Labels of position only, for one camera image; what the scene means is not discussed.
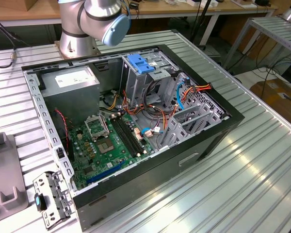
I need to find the blue expansion slot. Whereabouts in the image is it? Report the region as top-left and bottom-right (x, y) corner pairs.
(86, 160), (126, 185)

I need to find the metal socket cover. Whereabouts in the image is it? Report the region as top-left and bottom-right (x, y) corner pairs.
(84, 114), (111, 141)

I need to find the green motherboard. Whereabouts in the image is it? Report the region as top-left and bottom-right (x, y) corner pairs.
(67, 113), (156, 191)

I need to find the blue wire with white plug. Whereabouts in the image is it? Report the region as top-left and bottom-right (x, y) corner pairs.
(141, 127), (163, 138)

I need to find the blue-tipped black latch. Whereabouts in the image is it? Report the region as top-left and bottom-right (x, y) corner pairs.
(33, 193), (48, 212)

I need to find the red black twisted wire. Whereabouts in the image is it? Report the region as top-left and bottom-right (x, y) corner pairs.
(54, 108), (70, 149)

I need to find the metal slot bracket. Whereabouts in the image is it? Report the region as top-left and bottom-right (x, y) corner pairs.
(32, 169), (74, 231)

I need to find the blue data wire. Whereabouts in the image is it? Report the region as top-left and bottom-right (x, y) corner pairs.
(176, 78), (191, 111)

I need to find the metal disk bay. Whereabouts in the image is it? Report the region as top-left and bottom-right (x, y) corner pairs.
(157, 103), (230, 151)

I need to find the grey power supply unit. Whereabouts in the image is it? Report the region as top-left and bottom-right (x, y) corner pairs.
(40, 65), (101, 125)

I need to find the blue drive cage latch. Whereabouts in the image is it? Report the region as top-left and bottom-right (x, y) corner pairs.
(127, 53), (156, 75)

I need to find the CPU socket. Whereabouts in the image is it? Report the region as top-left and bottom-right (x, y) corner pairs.
(97, 139), (116, 155)

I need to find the grey parts rack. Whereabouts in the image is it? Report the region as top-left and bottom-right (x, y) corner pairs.
(0, 132), (30, 219)

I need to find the black case fan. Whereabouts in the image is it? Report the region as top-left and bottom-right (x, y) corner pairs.
(52, 108), (73, 162)

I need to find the orange power wire bundle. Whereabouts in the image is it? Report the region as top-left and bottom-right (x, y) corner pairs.
(106, 89), (179, 133)

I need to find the brown square base plate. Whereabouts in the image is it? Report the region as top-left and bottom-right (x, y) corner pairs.
(54, 40), (101, 60)

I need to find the black RAM slot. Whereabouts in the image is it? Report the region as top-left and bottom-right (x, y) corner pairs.
(117, 115), (142, 155)
(111, 117), (136, 158)
(113, 116), (139, 157)
(120, 114), (146, 154)

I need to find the wooden desk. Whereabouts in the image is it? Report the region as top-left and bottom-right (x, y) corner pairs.
(0, 0), (278, 28)

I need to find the black open PC case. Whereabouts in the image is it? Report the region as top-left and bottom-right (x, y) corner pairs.
(21, 43), (245, 233)

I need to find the metal slat side table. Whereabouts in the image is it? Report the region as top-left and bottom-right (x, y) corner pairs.
(223, 14), (291, 71)

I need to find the metal optical drive cage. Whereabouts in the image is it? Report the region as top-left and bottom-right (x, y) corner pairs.
(120, 52), (180, 107)

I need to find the large brown cardboard box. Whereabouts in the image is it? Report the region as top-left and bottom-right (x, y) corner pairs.
(249, 79), (291, 124)

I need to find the orange red power wire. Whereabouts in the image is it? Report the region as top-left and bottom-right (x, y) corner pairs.
(180, 82), (213, 102)

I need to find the black cable with metal connector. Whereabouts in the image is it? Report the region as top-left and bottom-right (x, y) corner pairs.
(0, 18), (32, 68)

